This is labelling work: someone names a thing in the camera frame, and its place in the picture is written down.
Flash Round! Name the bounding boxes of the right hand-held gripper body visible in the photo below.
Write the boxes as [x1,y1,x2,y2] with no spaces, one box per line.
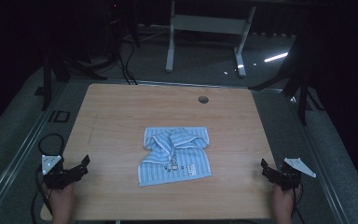
[272,157,318,192]

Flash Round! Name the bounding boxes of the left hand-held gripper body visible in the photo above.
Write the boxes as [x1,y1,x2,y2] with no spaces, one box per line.
[40,154,76,190]

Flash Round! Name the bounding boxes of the blue striped towel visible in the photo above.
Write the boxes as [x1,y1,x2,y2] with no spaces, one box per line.
[137,126,213,188]

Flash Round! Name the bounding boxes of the person's left hand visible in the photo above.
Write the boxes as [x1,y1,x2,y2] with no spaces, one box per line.
[43,182,76,216]

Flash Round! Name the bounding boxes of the person's right hand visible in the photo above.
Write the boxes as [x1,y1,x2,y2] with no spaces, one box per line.
[271,183,296,216]

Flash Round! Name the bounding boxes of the black metal stand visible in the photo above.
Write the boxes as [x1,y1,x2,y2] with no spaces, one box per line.
[41,50,108,112]
[247,36,326,127]

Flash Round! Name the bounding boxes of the dark equipment tower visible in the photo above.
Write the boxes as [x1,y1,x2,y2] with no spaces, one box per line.
[103,0,123,62]

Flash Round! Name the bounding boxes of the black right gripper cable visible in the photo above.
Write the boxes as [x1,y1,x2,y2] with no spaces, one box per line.
[290,182,306,224]

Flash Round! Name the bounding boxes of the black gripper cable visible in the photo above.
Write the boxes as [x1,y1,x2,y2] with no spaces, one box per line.
[30,133,66,224]
[290,182,306,224]

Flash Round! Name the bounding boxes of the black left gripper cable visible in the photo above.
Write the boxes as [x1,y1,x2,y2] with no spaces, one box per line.
[30,133,66,224]

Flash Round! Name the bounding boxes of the black floor cables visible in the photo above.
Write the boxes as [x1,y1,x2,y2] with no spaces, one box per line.
[117,38,139,86]

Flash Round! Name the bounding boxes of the white metal table frame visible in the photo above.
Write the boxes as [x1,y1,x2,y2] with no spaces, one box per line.
[165,0,257,78]

